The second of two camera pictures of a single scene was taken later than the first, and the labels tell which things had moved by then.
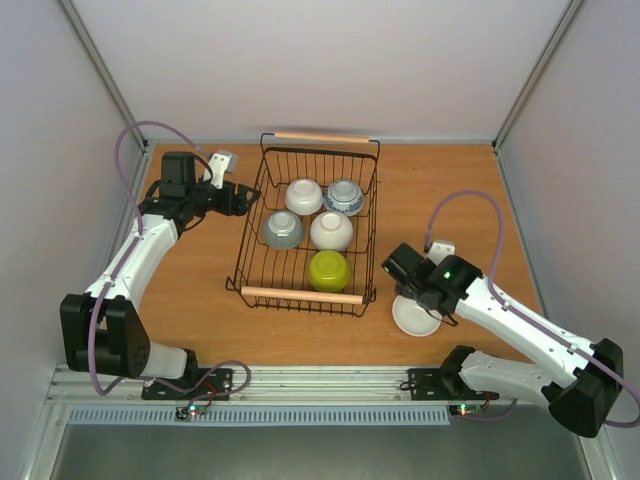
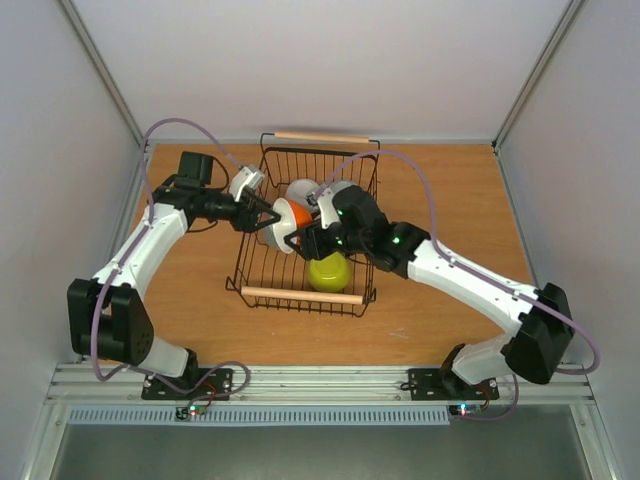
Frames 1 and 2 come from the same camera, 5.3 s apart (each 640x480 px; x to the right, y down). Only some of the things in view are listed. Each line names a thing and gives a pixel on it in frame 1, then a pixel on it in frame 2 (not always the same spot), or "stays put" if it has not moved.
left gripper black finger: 245,204 → 258,208
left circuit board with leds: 192,410 stays put
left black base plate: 222,381 stays put
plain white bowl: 303,197 stays put
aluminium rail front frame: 268,385 stays put
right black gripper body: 400,272 → 314,244
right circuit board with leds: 465,409 stays put
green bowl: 328,270 stays put
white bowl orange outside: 413,318 → 294,216
